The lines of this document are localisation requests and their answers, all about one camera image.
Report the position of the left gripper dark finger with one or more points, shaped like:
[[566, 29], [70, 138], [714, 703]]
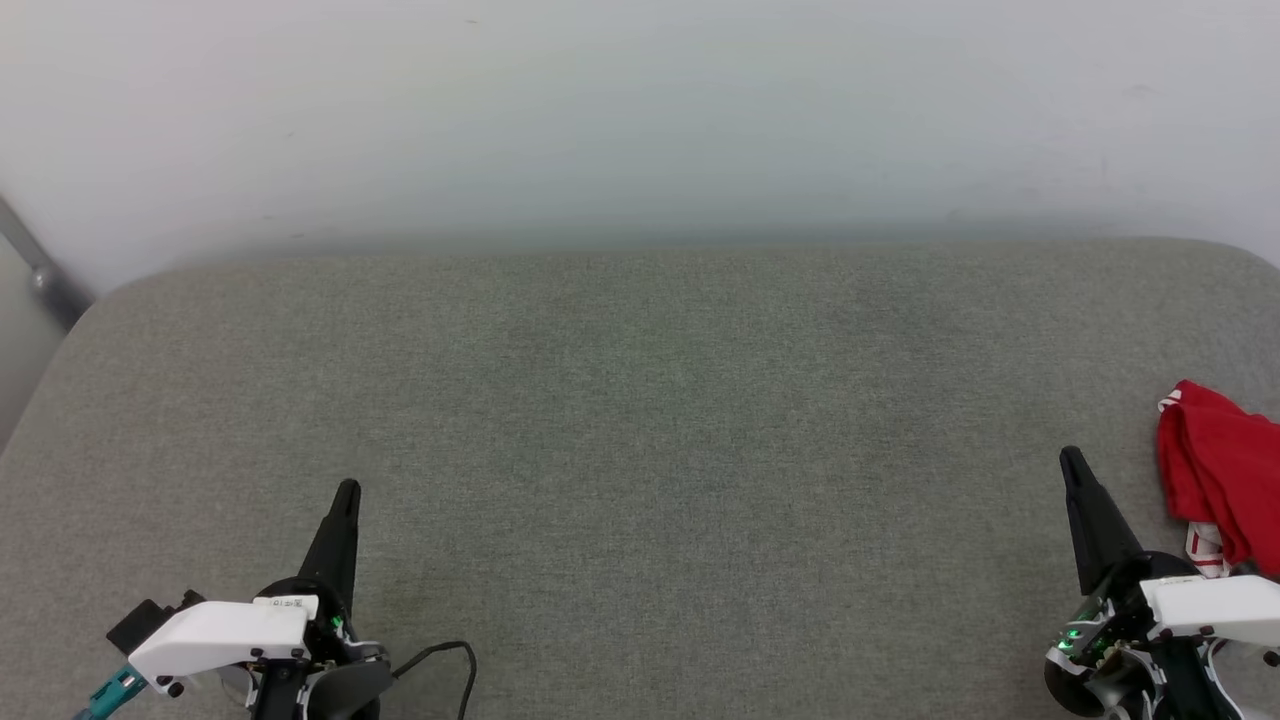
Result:
[[338, 550]]

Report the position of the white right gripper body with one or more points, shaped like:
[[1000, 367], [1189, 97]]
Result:
[[1210, 605]]

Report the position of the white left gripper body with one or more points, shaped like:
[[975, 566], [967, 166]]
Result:
[[220, 630]]

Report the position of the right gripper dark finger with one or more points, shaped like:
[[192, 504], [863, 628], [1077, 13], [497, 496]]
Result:
[[1095, 530]]

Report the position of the red basketball jersey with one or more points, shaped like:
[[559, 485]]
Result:
[[1220, 460]]

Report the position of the grey fabric sofa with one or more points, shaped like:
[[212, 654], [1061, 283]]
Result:
[[640, 450]]

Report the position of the grey metal bar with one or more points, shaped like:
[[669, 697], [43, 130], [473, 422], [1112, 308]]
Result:
[[45, 280]]

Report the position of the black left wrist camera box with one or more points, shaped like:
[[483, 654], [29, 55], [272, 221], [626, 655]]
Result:
[[145, 620]]

